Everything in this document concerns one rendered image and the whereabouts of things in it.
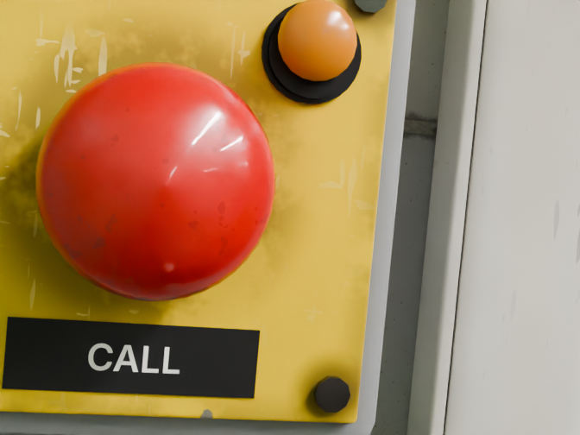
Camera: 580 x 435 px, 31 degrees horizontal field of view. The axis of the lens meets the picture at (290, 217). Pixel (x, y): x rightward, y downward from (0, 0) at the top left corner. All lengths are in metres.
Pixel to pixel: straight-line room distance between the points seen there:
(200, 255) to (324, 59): 0.05
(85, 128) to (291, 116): 0.05
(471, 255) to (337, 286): 0.07
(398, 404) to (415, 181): 0.06
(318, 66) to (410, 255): 0.10
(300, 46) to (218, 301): 0.05
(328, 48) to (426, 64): 0.09
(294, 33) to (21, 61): 0.05
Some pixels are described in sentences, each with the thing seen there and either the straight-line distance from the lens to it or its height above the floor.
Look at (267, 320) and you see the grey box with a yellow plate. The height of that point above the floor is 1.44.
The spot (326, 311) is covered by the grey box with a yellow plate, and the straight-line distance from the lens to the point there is 0.20.
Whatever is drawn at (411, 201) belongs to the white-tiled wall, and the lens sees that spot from 0.28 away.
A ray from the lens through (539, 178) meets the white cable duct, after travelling 0.28.
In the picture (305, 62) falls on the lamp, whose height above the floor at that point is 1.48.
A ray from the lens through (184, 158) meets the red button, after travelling 0.17.
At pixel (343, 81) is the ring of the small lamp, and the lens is 0.20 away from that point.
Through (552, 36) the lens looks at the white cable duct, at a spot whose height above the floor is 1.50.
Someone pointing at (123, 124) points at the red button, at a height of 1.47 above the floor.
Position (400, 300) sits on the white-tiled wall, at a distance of 0.28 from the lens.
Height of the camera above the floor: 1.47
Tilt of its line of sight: 3 degrees down
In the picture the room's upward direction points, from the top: 5 degrees clockwise
